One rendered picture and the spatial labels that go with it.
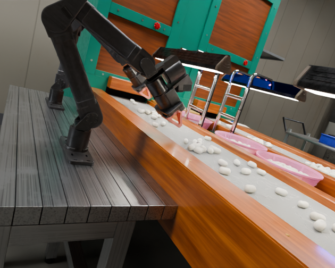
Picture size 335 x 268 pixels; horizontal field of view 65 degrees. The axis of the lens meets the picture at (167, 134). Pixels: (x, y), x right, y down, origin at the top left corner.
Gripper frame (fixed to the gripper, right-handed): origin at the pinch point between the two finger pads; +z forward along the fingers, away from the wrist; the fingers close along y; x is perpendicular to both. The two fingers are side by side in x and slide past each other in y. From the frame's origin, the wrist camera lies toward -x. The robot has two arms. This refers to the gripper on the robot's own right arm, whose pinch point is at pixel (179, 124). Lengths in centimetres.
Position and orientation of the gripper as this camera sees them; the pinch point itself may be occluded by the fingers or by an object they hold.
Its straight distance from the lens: 90.8
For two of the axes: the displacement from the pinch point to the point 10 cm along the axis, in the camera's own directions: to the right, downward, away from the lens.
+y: -4.7, -3.3, 8.2
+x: -7.6, 6.2, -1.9
